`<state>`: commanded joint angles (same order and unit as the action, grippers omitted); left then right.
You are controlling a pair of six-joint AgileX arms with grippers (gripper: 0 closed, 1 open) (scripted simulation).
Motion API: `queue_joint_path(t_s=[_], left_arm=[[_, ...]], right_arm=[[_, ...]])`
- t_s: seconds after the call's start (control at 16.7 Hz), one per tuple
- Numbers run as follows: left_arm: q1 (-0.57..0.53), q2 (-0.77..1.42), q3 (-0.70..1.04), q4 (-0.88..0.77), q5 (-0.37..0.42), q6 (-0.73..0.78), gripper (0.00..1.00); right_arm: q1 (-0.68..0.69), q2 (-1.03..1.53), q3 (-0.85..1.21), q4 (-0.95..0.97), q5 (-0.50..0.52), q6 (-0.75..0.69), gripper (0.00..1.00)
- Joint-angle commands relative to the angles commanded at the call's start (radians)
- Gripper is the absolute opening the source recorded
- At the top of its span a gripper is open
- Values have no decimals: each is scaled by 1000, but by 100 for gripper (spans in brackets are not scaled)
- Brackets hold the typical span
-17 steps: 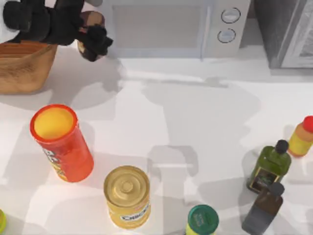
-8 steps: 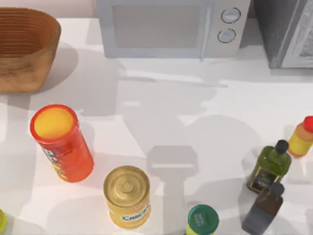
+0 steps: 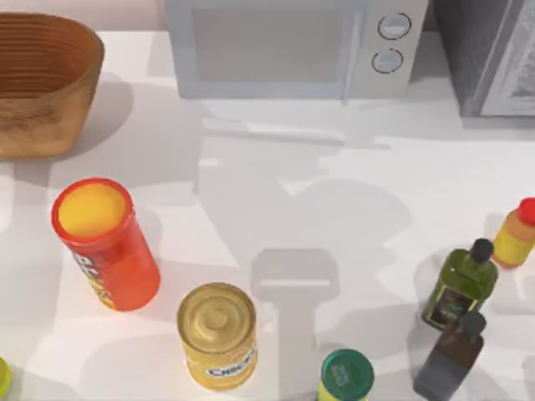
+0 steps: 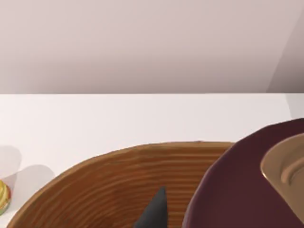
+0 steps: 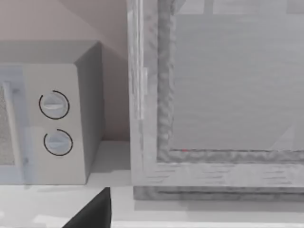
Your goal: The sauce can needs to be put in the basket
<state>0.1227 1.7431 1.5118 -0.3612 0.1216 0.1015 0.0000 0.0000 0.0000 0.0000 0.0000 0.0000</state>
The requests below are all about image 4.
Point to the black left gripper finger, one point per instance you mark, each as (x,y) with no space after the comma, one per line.
(155,211)

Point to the brown woven basket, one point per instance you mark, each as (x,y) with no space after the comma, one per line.
(114,180)

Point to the yellow and green round toy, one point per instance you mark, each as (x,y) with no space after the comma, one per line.
(4,197)

